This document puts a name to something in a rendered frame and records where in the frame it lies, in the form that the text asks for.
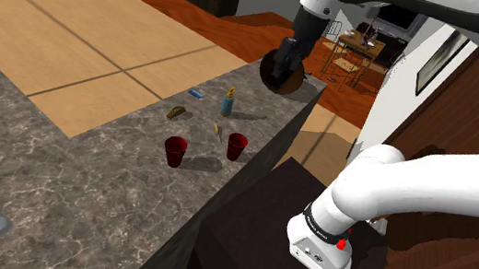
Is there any wooden dining table with chairs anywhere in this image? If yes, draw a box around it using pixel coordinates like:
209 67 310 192
315 18 398 97

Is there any yellow and black curved object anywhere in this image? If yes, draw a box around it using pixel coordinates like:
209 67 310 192
165 103 188 123

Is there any blue spray bottle yellow top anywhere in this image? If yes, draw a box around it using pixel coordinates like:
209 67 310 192
218 85 239 119

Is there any red cup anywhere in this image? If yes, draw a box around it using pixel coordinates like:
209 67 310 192
226 132 250 164
161 134 190 170

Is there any dark robot stand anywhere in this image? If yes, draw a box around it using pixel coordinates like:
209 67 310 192
185 146 400 269

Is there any dark-framed wall picture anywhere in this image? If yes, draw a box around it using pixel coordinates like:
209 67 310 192
414 27 472 102

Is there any brown round plate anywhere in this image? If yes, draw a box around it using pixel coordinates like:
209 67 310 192
255 45 310 99

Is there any small yellow-handled tool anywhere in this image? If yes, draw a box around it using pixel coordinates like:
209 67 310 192
211 123 226 144

